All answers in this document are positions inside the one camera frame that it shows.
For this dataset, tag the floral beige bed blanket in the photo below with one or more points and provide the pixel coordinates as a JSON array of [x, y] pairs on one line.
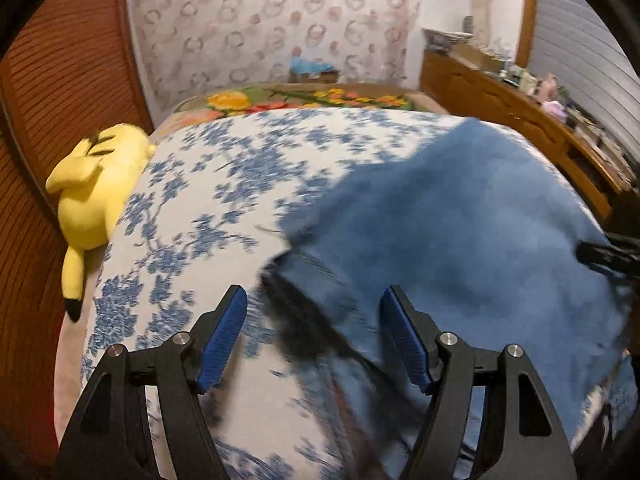
[[192, 112]]

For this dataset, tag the brown louvered wardrobe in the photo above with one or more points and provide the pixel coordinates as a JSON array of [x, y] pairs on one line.
[[66, 74]]

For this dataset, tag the grey window roller blind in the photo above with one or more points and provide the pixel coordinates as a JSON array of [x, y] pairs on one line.
[[572, 43]]

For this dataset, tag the blue floral white quilt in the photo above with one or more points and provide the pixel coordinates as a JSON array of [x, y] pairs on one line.
[[206, 215]]

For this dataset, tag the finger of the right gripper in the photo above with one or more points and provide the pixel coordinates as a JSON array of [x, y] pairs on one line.
[[621, 255]]

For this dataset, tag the yellow Pikachu plush toy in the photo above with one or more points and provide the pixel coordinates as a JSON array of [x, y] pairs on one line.
[[93, 184]]

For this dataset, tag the wooden sideboard cabinet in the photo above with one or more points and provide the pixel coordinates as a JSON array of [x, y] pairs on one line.
[[467, 92]]

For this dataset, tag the blue denim jeans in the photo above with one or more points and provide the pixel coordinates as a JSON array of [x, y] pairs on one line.
[[480, 233]]

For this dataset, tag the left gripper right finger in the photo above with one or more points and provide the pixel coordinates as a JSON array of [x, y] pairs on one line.
[[489, 414]]

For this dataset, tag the cardboard box with blue cloth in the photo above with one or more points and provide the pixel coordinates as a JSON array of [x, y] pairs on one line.
[[303, 71]]

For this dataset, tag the brown cardboard box on cabinet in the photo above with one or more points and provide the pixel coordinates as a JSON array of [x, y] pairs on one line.
[[476, 58]]

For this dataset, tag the pink tissue pack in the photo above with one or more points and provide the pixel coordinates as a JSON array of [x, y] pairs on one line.
[[555, 109]]

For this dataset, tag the circle patterned sheer curtain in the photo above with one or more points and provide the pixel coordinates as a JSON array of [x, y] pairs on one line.
[[189, 47]]

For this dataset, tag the pink bottle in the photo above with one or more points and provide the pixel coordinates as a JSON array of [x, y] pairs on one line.
[[548, 88]]

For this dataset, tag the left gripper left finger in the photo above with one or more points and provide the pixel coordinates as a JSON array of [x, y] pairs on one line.
[[108, 435]]

